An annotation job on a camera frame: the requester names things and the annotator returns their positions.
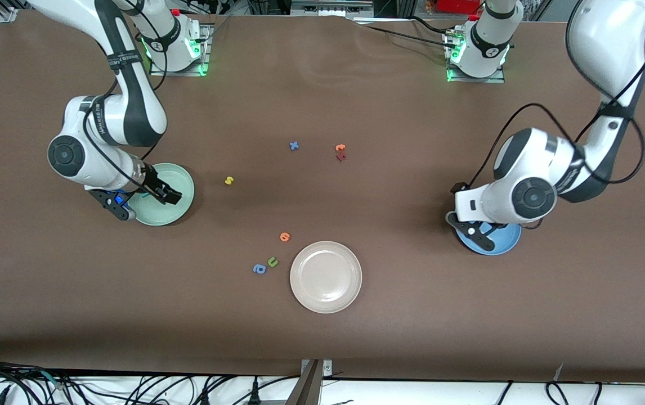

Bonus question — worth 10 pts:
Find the beige plate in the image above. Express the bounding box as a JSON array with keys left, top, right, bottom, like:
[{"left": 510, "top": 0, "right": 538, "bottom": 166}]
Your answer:
[{"left": 289, "top": 241, "right": 363, "bottom": 314}]

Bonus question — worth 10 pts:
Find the blue plate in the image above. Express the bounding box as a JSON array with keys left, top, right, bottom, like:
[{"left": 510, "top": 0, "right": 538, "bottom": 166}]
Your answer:
[{"left": 456, "top": 222, "right": 522, "bottom": 257}]

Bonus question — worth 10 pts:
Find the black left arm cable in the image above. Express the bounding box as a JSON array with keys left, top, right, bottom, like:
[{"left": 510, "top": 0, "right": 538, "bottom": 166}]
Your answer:
[{"left": 466, "top": 0, "right": 645, "bottom": 228}]

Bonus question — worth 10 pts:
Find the silver equipment box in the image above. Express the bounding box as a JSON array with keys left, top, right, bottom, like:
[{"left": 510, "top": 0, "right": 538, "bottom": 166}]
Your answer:
[{"left": 290, "top": 0, "right": 374, "bottom": 17}]

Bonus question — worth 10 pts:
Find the aluminium camera post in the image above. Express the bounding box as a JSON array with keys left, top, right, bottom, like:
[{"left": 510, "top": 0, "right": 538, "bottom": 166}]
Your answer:
[{"left": 286, "top": 360, "right": 323, "bottom": 405}]

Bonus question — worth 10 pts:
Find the red box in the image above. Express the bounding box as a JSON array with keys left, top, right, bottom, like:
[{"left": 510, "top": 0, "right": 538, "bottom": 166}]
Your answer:
[{"left": 437, "top": 0, "right": 482, "bottom": 15}]

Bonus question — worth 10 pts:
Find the green plate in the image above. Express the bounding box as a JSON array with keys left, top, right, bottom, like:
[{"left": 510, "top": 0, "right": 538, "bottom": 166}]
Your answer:
[{"left": 127, "top": 163, "right": 195, "bottom": 227}]

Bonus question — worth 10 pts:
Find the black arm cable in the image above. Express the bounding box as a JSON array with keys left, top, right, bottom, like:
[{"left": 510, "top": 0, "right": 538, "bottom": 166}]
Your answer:
[
  {"left": 466, "top": 0, "right": 645, "bottom": 228},
  {"left": 78, "top": 0, "right": 168, "bottom": 189}
]

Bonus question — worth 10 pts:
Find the metal post bracket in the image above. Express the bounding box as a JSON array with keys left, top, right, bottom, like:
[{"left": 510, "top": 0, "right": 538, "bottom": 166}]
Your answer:
[{"left": 301, "top": 358, "right": 333, "bottom": 377}]

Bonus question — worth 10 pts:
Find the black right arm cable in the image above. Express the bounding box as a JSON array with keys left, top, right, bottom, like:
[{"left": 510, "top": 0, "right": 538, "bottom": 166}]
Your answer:
[{"left": 78, "top": 0, "right": 168, "bottom": 189}]

